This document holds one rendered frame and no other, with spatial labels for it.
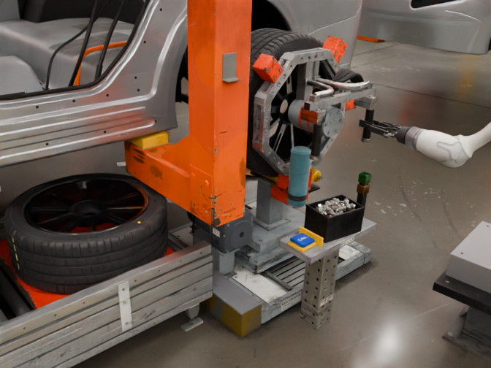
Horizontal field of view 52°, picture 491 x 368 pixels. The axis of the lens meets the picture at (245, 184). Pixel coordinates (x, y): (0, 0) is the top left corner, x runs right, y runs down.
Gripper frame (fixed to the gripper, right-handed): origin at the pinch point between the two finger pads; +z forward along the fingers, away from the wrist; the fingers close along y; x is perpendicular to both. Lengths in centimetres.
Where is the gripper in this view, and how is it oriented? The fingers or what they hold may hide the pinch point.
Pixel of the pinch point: (368, 123)
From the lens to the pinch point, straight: 229.5
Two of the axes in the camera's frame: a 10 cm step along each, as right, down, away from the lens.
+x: 0.3, -9.0, -4.2
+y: 7.5, -2.6, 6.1
